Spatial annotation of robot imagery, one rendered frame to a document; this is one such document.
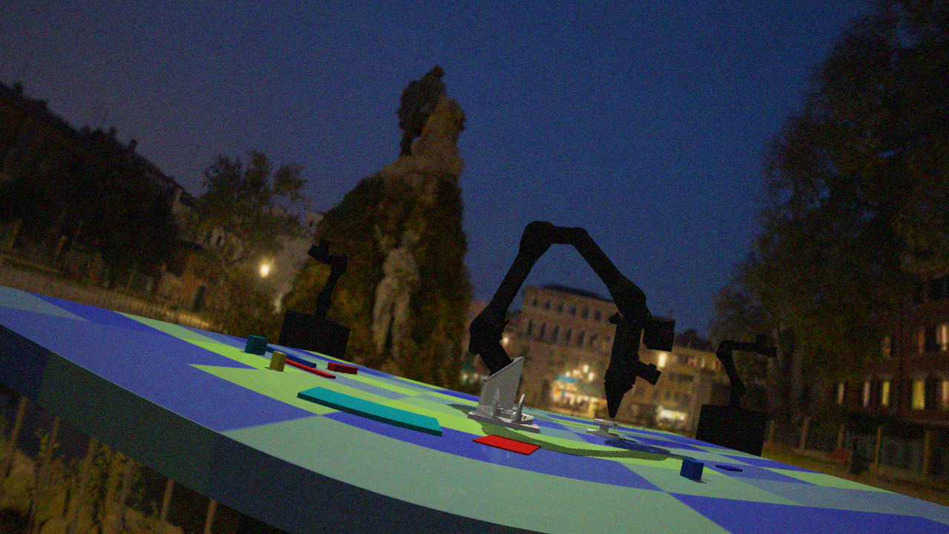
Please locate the teal flat plate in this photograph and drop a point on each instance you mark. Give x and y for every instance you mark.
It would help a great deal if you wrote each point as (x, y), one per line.
(372, 410)

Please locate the red flat plate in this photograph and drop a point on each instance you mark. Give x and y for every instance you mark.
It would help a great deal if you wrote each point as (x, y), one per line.
(508, 444)

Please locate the teal cube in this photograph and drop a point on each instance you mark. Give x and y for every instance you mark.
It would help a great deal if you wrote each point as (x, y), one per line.
(256, 345)

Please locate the yellow cylinder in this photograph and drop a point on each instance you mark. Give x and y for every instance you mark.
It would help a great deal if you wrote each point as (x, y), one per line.
(278, 361)

